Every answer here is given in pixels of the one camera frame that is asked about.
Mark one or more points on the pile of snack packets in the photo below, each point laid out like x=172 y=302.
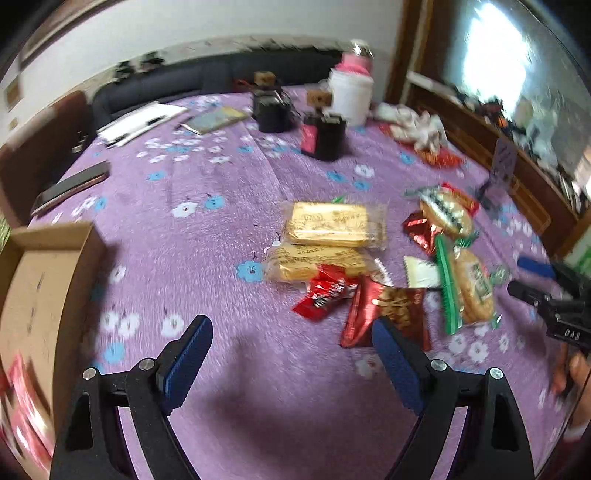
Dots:
x=21 y=415

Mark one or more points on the small green wrapped candy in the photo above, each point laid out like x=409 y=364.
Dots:
x=339 y=200

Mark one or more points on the white notepad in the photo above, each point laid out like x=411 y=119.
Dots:
x=138 y=117

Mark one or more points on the shiny red foil candy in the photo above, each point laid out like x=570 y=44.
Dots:
x=420 y=230

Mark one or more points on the red peanut snack packet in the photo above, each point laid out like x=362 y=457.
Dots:
x=369 y=309

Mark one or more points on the brown upholstered chair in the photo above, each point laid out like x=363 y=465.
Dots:
x=41 y=138

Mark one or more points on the gold biscuit packet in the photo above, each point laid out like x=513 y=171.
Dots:
x=332 y=224
x=304 y=263

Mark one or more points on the small yellow wall plaque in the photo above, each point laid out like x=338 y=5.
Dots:
x=12 y=94

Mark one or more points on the thin booklet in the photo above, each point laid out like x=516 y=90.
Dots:
x=214 y=119

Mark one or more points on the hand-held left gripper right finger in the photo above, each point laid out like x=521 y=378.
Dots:
x=392 y=360

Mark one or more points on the black pen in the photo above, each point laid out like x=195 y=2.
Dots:
x=150 y=123

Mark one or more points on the green floral cushion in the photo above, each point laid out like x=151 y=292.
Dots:
x=4 y=235

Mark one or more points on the small black gadget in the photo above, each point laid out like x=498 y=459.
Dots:
x=124 y=69
x=150 y=60

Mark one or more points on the red edged rice cracker packet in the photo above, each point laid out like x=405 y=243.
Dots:
x=445 y=210

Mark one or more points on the smartphone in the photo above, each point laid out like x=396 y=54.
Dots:
x=69 y=184

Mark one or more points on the purple floral tablecloth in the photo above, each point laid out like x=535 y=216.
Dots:
x=207 y=258

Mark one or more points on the red candy bar wrapper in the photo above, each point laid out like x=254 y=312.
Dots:
x=323 y=295

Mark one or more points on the green edged rice cracker packet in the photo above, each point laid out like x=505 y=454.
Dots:
x=471 y=286

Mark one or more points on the wall socket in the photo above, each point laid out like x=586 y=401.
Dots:
x=12 y=123

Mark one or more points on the person's right hand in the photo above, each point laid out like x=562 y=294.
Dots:
x=579 y=378

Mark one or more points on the pale white snack packet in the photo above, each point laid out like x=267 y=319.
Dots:
x=420 y=272

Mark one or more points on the cardboard box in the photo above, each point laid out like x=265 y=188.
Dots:
x=41 y=295

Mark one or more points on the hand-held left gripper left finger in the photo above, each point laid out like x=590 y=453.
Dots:
x=184 y=369

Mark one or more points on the flat red gold packet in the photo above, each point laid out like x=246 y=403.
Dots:
x=443 y=159

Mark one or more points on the black phone stand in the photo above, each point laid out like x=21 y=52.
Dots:
x=503 y=161

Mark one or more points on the wooden glass cabinet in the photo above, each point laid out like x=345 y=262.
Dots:
x=531 y=175

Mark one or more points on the white cloth gloves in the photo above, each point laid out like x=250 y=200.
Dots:
x=415 y=124

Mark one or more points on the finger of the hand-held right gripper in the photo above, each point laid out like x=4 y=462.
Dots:
x=528 y=290
x=535 y=266

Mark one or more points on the white plastic jar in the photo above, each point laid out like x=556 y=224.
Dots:
x=351 y=101

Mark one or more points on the black leather sofa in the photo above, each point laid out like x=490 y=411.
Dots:
x=207 y=74

